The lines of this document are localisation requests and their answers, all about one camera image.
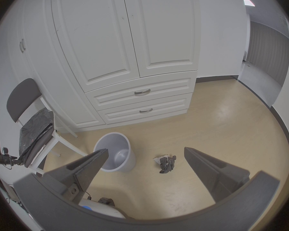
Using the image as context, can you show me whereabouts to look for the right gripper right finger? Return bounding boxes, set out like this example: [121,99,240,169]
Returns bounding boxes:
[184,147,251,204]

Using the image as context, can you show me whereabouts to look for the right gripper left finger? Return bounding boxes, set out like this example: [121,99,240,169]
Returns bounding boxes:
[42,148,109,204]

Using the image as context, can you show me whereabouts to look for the black plastic bag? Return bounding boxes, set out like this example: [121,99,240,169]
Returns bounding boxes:
[18,108,55,162]

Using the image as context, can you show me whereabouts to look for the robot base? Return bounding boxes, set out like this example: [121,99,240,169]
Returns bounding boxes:
[78,196,135,219]

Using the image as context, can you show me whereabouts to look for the crumpled black plastic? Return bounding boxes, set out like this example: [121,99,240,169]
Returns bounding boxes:
[159,155,177,174]

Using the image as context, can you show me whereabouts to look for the white trash bin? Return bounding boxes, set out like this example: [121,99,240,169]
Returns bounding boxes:
[93,132,137,173]

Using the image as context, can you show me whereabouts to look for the crumpled white paper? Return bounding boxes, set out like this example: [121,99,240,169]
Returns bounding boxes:
[153,154,171,164]

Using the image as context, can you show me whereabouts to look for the white chair grey cushions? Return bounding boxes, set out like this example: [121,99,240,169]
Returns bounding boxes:
[6,78,87,177]

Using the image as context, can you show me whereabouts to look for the grey curtain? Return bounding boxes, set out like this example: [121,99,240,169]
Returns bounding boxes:
[246,21,289,82]

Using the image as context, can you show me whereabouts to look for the white wardrobe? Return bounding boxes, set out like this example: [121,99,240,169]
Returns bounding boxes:
[8,0,200,133]

